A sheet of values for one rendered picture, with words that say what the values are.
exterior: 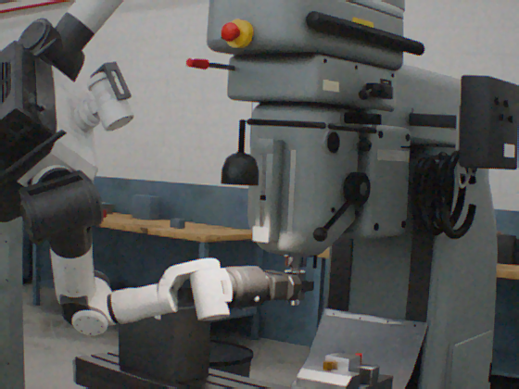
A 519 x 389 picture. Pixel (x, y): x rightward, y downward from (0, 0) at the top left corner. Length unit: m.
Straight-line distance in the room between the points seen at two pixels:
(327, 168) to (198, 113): 5.95
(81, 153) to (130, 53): 6.73
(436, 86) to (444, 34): 4.26
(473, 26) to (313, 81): 4.69
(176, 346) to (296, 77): 0.72
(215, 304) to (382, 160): 0.51
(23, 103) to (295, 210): 0.62
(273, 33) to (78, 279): 0.62
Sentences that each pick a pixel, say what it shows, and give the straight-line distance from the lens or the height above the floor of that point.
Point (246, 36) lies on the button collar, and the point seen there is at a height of 1.75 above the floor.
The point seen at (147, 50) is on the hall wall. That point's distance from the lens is 8.34.
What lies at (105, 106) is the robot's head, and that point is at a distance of 1.80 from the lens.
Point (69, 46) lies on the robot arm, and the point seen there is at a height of 1.74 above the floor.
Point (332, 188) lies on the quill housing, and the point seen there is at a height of 1.45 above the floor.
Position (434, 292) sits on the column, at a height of 1.20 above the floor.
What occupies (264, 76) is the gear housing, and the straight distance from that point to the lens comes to 1.91.
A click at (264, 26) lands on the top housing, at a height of 1.77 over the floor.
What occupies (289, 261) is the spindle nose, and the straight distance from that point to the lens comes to 1.99.
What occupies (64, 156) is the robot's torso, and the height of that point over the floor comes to 1.50.
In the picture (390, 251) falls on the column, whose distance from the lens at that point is 2.31.
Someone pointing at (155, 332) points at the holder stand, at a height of 1.08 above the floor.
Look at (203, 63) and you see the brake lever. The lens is 1.88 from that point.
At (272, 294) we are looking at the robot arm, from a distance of 1.93.
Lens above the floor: 1.53
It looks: 3 degrees down
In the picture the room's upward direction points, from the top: 3 degrees clockwise
